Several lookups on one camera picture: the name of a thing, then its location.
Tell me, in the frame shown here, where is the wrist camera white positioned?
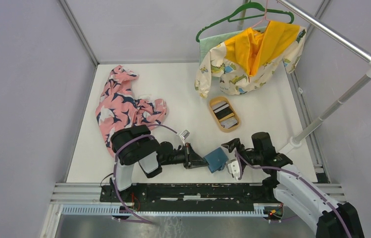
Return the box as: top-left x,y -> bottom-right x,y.
178,130 -> 190,145
226,159 -> 243,181

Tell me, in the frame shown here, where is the green plastic hanger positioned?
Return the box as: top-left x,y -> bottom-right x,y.
195,1 -> 295,43

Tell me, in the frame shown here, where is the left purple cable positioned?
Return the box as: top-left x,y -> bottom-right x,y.
112,123 -> 183,226

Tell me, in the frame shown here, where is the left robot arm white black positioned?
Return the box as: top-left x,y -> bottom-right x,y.
109,124 -> 209,202

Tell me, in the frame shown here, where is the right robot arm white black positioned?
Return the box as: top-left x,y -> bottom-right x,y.
222,132 -> 365,238

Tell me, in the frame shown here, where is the dinosaur print yellow lined jacket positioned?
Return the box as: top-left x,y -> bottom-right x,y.
194,21 -> 307,98

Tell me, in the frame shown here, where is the grey striped credit card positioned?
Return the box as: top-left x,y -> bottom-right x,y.
211,101 -> 229,113

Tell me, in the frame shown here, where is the white toothed cable duct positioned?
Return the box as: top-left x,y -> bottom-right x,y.
61,204 -> 266,218

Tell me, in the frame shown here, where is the blue leather card holder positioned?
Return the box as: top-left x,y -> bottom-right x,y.
203,147 -> 228,174

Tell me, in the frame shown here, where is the pink shark print garment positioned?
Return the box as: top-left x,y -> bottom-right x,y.
95,65 -> 168,157

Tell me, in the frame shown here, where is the black credit card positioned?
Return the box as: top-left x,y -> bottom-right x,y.
215,107 -> 233,120

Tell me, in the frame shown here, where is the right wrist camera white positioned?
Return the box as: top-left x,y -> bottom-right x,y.
226,159 -> 243,181

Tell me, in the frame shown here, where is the pink wire hanger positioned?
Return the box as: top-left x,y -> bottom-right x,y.
251,0 -> 269,33

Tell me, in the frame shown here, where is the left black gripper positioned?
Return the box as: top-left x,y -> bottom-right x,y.
161,142 -> 209,169

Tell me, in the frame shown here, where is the silver credit card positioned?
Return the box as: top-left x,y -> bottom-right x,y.
220,117 -> 238,129

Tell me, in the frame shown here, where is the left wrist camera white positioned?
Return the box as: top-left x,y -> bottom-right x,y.
178,130 -> 190,145

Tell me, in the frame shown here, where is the oval wooden tray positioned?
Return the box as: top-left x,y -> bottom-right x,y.
209,96 -> 241,133

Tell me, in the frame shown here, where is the light green cloth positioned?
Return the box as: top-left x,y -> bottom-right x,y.
199,27 -> 268,78

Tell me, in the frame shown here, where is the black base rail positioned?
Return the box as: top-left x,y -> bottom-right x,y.
100,183 -> 284,213

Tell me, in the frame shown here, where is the metal clothes rack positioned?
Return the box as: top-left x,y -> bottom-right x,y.
237,0 -> 371,155

